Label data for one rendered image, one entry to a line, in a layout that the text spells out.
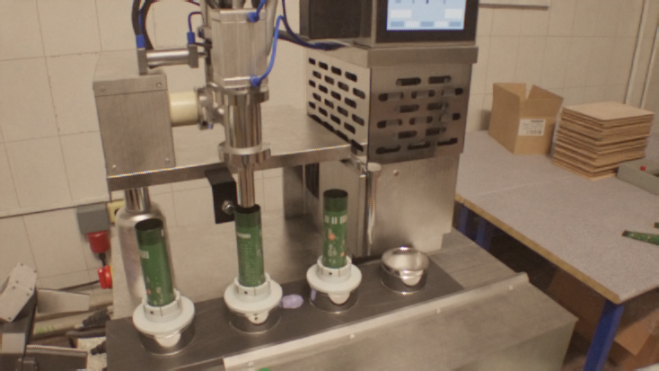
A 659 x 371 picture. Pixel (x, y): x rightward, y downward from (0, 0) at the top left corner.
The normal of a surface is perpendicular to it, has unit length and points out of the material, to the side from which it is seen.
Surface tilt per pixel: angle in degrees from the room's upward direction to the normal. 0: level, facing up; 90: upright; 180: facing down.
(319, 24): 90
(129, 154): 90
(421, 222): 90
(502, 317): 0
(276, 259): 0
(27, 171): 90
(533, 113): 107
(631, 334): 65
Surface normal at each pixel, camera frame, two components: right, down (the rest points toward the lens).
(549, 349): 0.40, 0.36
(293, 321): 0.01, -0.92
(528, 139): 0.07, 0.39
